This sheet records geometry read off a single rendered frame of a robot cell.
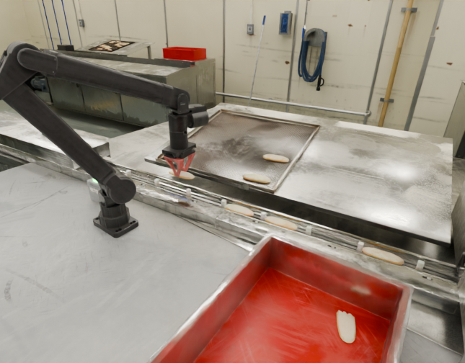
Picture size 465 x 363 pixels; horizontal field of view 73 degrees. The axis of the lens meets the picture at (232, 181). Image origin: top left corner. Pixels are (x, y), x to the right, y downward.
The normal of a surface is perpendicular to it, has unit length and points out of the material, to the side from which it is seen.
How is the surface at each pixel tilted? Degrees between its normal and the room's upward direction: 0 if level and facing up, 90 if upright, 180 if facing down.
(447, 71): 90
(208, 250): 0
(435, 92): 90
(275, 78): 90
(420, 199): 10
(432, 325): 0
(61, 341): 0
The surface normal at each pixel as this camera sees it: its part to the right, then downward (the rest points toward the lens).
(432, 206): -0.07, -0.80
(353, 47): -0.49, 0.40
